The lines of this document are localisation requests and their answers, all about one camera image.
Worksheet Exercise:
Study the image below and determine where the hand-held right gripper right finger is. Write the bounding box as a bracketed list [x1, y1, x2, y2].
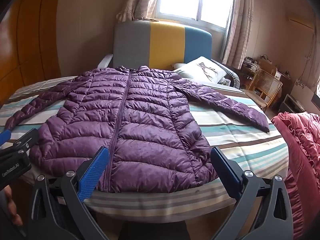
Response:
[211, 147, 294, 240]

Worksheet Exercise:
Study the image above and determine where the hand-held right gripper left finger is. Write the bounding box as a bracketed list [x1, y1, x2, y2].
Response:
[26, 146, 110, 240]

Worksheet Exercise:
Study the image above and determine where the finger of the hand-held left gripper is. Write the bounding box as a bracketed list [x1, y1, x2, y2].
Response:
[0, 129, 12, 147]
[12, 128, 40, 156]

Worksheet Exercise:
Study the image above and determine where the purple down jacket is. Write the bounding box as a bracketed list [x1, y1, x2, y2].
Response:
[4, 65, 270, 194]

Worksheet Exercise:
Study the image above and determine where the person's left hand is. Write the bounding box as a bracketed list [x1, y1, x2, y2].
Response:
[3, 184, 24, 228]

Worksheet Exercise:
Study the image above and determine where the striped bed sheet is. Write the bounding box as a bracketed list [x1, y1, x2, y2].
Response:
[0, 76, 290, 223]

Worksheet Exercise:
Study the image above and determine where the red ruffled blanket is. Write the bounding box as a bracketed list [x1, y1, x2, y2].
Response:
[271, 112, 320, 240]

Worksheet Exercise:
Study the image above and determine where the rattan chair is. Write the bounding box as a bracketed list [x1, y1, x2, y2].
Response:
[247, 67, 283, 108]

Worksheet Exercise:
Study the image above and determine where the white storage box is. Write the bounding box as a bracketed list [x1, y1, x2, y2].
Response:
[282, 94, 308, 113]

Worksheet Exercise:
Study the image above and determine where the white printed pillow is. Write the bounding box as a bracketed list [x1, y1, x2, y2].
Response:
[173, 56, 228, 83]

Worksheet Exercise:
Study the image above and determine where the wooden wardrobe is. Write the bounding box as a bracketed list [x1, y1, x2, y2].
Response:
[0, 0, 62, 105]

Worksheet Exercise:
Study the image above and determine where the cluttered desk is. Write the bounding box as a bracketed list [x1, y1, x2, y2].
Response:
[240, 54, 292, 80]

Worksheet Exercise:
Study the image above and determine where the grey yellow blue headboard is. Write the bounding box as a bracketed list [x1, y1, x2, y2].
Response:
[113, 19, 213, 68]

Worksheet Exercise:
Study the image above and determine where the window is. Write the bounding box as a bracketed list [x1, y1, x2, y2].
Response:
[155, 0, 237, 33]

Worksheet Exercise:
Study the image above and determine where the grey bed rail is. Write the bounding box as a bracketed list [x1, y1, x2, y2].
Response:
[97, 54, 114, 68]
[220, 64, 242, 88]

